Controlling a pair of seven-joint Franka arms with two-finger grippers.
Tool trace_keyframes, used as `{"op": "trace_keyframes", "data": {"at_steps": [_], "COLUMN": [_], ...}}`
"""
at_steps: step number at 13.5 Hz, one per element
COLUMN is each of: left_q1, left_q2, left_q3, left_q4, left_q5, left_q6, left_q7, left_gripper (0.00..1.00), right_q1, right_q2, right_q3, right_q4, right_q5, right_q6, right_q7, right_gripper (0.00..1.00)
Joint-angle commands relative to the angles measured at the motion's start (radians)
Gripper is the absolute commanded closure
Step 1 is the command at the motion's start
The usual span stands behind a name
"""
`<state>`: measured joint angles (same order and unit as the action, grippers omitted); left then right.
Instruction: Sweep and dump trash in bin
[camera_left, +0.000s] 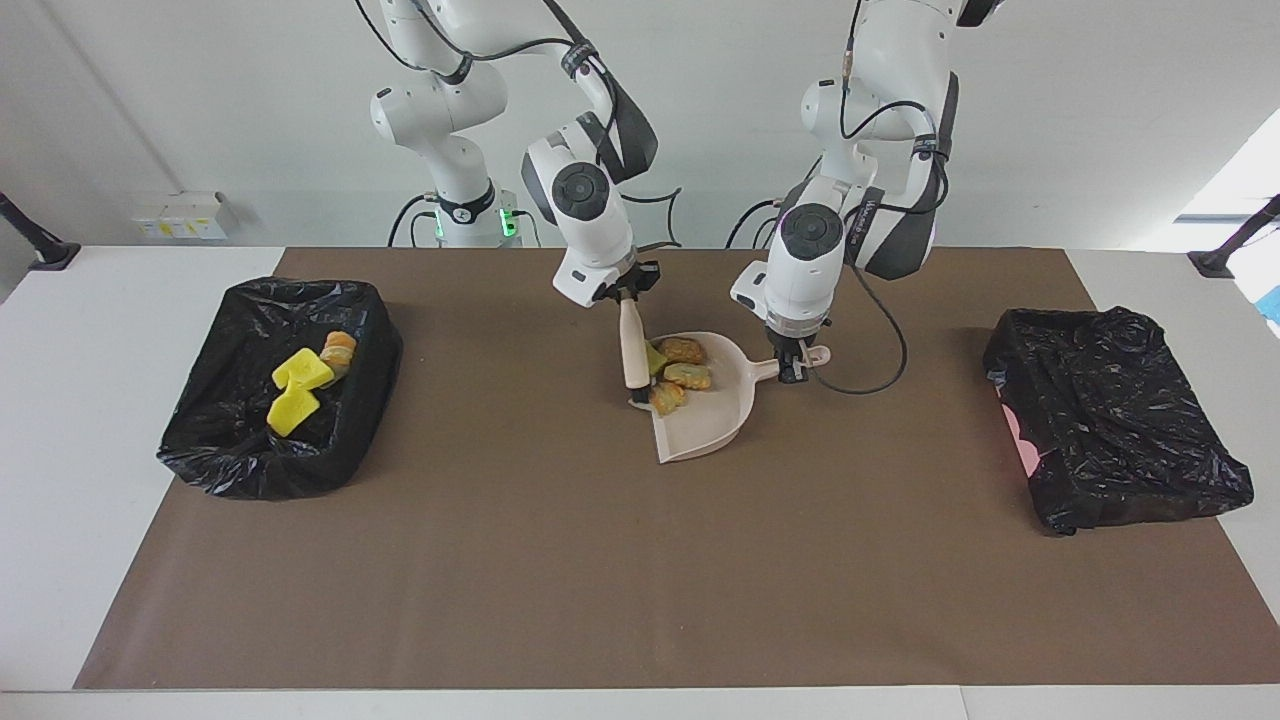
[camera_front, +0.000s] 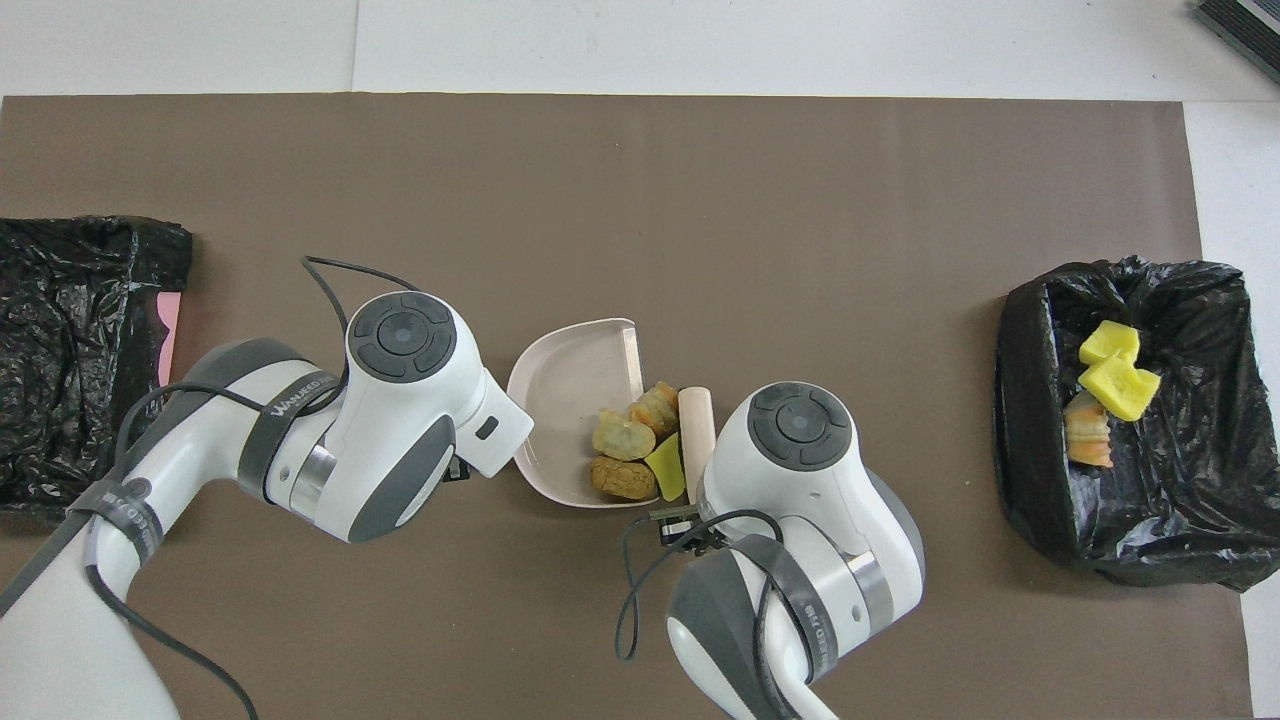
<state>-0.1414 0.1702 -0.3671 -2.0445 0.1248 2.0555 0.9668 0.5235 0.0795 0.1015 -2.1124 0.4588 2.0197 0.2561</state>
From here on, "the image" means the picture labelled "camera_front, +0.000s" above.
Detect large pale foam scrap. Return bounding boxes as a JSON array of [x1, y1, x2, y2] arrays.
[[1062, 390, 1114, 468]]

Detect orange striped foam scrap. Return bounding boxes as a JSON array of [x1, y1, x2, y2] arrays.
[[628, 381, 682, 439]]

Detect bin lined with black bag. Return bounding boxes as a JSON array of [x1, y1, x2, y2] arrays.
[[993, 256, 1280, 593]]

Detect beige plastic dustpan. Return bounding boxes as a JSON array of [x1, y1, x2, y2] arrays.
[[506, 317, 661, 509]]

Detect notched yellow sponge piece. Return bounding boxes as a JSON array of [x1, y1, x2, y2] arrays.
[[1078, 352, 1163, 423]]

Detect small pale foam scrap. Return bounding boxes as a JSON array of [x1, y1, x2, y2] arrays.
[[591, 408, 658, 463]]

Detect small yellow sponge wedge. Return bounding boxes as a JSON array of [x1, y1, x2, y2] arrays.
[[643, 432, 687, 503]]

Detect beige hand brush black bristles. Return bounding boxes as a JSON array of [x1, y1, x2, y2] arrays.
[[677, 386, 718, 506]]

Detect pink bin with black bag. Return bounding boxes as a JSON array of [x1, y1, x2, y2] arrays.
[[0, 215, 194, 528]]

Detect dark ribbed device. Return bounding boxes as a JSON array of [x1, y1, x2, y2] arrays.
[[1188, 0, 1280, 86]]

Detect brown table mat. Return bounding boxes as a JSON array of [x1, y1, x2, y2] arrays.
[[0, 93, 1256, 720]]

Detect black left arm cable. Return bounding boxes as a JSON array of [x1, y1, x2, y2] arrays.
[[0, 255, 421, 720]]

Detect yellow sponge block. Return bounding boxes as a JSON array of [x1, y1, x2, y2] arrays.
[[1078, 320, 1141, 367]]

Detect brown peanut-shaped scrap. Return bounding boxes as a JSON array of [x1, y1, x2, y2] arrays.
[[589, 455, 659, 502]]

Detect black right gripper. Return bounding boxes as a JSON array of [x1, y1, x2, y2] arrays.
[[650, 505, 726, 553]]

